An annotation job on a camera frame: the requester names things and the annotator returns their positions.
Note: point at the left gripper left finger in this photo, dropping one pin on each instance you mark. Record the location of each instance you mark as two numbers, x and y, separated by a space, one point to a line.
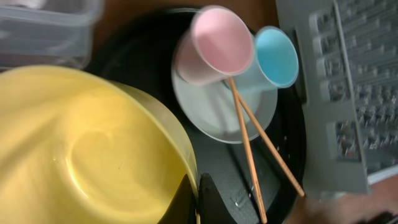
182 207

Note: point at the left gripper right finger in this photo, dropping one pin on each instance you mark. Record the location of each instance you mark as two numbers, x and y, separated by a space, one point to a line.
212 208

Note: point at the wooden chopstick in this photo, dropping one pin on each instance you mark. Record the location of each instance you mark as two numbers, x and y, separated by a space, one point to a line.
248 151
272 148

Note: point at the yellow bowl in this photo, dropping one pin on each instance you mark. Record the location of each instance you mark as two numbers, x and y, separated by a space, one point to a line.
76 148

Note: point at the blue plastic cup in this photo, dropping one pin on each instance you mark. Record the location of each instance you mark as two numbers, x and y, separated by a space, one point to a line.
275 63

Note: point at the pink plastic cup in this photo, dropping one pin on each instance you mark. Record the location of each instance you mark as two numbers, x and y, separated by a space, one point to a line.
217 45

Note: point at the grey dishwasher rack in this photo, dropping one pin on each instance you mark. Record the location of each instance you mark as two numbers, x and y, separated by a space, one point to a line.
348 85

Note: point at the clear plastic waste bin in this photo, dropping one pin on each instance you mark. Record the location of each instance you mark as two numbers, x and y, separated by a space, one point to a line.
51 32

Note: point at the grey ceramic plate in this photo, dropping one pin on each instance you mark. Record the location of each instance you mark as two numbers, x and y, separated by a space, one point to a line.
211 107

